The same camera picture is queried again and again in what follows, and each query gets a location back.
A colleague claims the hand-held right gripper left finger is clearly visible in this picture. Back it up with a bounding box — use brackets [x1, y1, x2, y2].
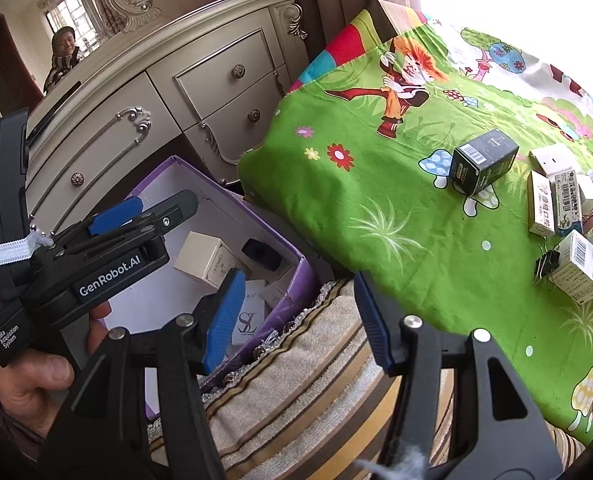
[36, 267, 247, 480]

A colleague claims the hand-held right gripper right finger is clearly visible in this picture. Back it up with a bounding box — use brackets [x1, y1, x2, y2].
[353, 270, 564, 480]

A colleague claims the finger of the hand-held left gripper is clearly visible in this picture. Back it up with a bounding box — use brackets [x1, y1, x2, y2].
[51, 197, 145, 252]
[126, 189, 200, 254]

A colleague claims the white box black logo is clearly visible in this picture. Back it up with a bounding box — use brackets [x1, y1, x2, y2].
[231, 282, 270, 347]

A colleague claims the purple storage box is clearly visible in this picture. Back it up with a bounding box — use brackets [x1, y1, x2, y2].
[59, 155, 322, 421]

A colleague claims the white box grey text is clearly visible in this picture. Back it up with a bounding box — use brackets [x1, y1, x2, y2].
[264, 280, 294, 306]

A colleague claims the small black case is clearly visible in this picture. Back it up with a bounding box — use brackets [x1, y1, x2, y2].
[240, 238, 283, 272]

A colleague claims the person's left hand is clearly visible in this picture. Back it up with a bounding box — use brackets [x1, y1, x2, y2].
[0, 301, 113, 427]

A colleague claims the cream carved dresser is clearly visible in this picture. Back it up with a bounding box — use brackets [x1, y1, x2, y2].
[0, 0, 309, 261]

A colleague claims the green cartoon printed blanket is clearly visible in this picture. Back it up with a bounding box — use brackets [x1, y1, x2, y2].
[236, 7, 593, 446]

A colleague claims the white fibre tuft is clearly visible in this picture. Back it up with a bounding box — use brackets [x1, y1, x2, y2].
[356, 447, 427, 480]

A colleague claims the black binder clip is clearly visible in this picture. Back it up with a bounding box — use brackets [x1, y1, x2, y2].
[533, 247, 562, 288]

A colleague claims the dresser mirror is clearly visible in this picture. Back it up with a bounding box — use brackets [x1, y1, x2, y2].
[0, 0, 164, 101]

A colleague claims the white box with barcode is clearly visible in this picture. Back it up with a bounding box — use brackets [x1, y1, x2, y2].
[550, 230, 593, 304]

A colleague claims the white box green print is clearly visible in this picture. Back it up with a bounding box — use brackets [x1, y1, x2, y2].
[553, 170, 586, 235]

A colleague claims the small plain white box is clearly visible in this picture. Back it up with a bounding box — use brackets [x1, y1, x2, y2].
[576, 174, 593, 216]

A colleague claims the beige drape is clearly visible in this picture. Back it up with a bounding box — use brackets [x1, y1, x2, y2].
[284, 0, 427, 91]

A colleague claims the white elastic strap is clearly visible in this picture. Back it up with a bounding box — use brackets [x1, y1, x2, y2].
[0, 230, 54, 267]

